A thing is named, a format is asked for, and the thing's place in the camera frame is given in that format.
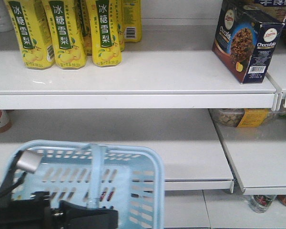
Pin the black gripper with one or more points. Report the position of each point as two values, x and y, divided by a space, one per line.
36 213

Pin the light blue plastic basket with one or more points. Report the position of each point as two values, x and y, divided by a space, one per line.
129 179

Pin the Chocofello cookie box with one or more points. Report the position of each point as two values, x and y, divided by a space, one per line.
245 40

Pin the white supermarket shelf unit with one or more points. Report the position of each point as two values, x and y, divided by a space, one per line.
159 98

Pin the yellow pear drink bottle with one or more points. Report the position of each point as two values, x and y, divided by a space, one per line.
132 20
106 49
32 31
66 33

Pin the clear bottle bottom right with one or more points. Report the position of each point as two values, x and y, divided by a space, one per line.
261 203

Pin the yellow snack package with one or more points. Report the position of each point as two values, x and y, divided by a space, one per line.
243 117

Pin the rear yellow pear drink bottle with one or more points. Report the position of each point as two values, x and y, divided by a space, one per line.
132 20

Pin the blue white box top right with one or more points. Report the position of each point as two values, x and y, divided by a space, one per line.
275 8

